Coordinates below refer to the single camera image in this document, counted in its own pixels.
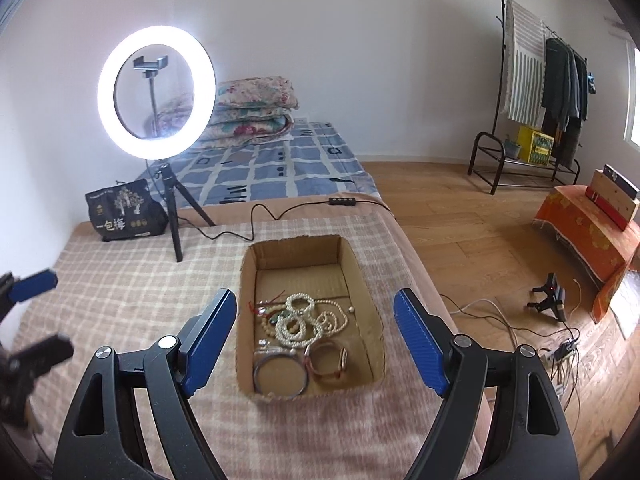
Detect blue bangle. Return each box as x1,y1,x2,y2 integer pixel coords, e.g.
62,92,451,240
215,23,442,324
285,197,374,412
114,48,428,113
252,350,308,396

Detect striped hanging towel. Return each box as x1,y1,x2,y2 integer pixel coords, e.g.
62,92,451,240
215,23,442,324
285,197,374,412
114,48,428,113
502,0,547,125

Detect green jade pendant red cord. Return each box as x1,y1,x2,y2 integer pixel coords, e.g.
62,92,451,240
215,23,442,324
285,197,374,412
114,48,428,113
248,297,288,326

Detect folded floral quilts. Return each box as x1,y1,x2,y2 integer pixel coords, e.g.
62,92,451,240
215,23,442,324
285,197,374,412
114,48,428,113
145,76,300,150

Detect black printed bag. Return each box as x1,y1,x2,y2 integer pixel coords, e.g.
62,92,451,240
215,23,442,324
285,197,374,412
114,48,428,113
84,180,170,243

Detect blue checked bedsheet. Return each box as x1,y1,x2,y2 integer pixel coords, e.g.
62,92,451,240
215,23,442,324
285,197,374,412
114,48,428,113
135,121,386,207

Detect wooden box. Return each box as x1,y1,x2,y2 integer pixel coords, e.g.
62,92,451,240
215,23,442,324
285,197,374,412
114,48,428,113
585,167,640,232

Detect white ring light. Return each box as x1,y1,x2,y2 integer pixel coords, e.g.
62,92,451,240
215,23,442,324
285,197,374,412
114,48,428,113
97,25,217,157

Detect black cable with inline controller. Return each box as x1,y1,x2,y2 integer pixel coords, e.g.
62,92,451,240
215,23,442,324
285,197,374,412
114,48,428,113
175,195,393,243

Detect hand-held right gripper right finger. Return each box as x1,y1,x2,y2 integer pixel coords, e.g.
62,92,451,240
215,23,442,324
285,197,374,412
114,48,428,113
393,287,581,480

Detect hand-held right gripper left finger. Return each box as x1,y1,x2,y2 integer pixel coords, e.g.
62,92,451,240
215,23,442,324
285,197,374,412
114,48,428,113
52,287,238,480

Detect dark green hanging jacket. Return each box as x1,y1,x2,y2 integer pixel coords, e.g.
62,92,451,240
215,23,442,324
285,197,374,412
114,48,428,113
540,37,573,133

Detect white plastic sheet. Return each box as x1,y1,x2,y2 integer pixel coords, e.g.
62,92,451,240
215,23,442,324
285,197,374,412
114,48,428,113
607,267,640,341

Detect window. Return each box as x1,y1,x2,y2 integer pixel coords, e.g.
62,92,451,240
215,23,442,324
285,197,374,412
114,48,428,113
622,45,640,146

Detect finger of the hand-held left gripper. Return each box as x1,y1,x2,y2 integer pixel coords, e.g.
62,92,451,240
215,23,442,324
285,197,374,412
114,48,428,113
0,334,75,386
0,269,57,321

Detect grey phone holder on pole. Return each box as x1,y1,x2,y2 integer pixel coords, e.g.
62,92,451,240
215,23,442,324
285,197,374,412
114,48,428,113
132,54,170,138

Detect beige bead bracelet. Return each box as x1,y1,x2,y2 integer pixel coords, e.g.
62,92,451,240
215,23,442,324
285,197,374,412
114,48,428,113
257,316,283,343

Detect small black tripod on floor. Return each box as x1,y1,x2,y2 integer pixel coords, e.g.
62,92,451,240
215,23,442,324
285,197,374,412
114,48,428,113
525,272,568,322

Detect yellow box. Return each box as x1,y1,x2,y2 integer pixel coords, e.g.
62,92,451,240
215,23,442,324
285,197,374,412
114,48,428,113
515,125,555,165

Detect dark grey hanging garment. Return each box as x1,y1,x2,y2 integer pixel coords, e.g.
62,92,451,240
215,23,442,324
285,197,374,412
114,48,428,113
570,50,590,122

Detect long multi-strand pearl necklace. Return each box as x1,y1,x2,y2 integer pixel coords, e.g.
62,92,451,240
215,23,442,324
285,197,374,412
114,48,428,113
274,305,351,350

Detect black metal clothes rack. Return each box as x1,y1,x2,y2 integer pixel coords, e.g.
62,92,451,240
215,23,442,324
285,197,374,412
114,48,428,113
468,0,593,196

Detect white floor cable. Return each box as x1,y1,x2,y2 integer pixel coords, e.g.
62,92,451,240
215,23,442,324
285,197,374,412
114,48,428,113
450,297,506,317

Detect dark flat box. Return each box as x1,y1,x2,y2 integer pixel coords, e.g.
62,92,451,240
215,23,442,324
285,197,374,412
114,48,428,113
602,164,640,200

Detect cardboard box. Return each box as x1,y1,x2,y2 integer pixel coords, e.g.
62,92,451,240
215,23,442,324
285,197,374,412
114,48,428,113
236,234,387,403

